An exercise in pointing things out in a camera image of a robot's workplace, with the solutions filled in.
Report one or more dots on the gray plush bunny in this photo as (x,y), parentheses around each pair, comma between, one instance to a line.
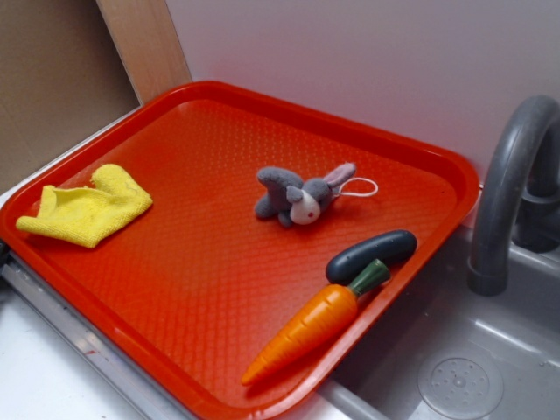
(295,201)

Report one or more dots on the wooden board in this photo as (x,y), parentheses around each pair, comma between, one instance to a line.
(148,45)

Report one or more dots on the orange toy carrot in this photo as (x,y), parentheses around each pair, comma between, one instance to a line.
(329,312)

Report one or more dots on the orange plastic tray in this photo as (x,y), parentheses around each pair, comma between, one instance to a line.
(194,288)

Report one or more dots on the yellow microfiber cloth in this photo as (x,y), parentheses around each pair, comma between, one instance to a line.
(85,216)

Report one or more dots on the gray toy faucet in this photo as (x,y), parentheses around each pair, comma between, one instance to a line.
(519,203)

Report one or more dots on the gray toy sink basin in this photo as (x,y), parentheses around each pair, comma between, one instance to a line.
(441,351)

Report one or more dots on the dark gray toy cucumber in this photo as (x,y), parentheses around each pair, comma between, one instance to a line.
(391,248)

